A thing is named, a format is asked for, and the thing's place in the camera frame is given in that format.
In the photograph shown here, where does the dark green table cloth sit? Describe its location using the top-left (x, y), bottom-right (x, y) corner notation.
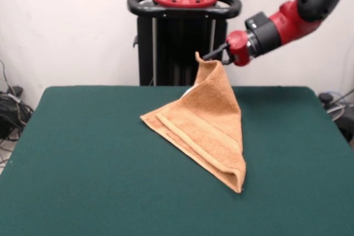
top-left (0, 85), bottom-right (354, 236)

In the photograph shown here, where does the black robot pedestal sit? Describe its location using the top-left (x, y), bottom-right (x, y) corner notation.
top-left (127, 0), bottom-right (243, 87)

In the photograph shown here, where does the black floor cable bundle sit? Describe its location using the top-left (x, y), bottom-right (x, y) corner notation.
top-left (0, 59), bottom-right (35, 168)

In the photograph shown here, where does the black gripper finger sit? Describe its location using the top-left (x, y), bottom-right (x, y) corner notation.
top-left (201, 43), bottom-right (230, 61)
top-left (220, 50), bottom-right (235, 66)

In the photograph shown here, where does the black grey stand foot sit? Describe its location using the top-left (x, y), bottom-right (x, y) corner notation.
top-left (317, 91), bottom-right (354, 143)
top-left (6, 85), bottom-right (25, 97)

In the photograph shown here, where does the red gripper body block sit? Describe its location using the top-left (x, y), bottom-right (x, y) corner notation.
top-left (226, 29), bottom-right (254, 67)

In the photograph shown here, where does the orange terry towel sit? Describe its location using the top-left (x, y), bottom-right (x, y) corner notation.
top-left (139, 51), bottom-right (247, 194)

